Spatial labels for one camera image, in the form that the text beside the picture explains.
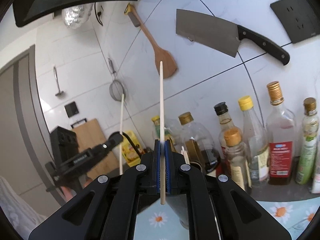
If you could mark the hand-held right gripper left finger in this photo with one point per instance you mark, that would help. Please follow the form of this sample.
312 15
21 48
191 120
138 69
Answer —
157 170

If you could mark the metal strainer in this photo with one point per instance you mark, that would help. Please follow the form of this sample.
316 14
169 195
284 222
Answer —
117 91

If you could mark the black perforated box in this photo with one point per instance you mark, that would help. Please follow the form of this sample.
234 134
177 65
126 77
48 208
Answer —
62 142

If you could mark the light blue floral tablecloth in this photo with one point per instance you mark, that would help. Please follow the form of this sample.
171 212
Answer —
282 212

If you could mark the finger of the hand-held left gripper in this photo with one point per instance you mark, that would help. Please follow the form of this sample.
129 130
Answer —
115 138

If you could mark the round dark liquid bottle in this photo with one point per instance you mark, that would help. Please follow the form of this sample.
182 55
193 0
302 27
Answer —
200 140

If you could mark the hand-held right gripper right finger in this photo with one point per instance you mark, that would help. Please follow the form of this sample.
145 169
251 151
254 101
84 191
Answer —
169 170

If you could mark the black cap glass bottle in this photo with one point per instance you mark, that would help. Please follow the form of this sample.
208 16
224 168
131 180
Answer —
225 120

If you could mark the silver foil duct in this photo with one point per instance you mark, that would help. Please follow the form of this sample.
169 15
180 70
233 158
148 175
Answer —
75 16

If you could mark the pale wooden chopstick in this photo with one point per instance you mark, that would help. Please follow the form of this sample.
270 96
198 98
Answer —
121 120
186 158
161 100
183 153

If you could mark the wooden cutting board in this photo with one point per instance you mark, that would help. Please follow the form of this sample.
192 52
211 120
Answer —
92 135

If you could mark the wooden spatula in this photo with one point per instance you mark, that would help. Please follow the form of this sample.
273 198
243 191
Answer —
165 60

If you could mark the gold cap green label bottle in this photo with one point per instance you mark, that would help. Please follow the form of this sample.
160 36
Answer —
308 140

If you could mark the white container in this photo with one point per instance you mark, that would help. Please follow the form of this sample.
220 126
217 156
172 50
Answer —
316 180

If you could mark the large black wall socket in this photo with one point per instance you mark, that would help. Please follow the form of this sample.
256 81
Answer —
297 17

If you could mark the yellow cap clear bottle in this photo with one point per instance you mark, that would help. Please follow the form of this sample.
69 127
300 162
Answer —
255 135

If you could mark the person's left hand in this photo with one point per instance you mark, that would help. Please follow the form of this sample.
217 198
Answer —
67 194

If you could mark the grey door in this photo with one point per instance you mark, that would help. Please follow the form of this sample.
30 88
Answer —
22 105

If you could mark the metal hanging utensil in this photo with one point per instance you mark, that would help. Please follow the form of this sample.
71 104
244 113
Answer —
58 85

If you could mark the yellow cap green label bottle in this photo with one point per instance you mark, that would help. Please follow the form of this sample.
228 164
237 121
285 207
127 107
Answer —
156 127

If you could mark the small black wall socket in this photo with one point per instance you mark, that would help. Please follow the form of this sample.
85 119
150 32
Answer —
72 109

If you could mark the red label glass bottle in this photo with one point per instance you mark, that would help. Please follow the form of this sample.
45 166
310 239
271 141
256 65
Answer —
280 135

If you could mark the yellow packet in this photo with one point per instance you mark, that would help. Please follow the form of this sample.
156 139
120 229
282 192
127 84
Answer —
130 152

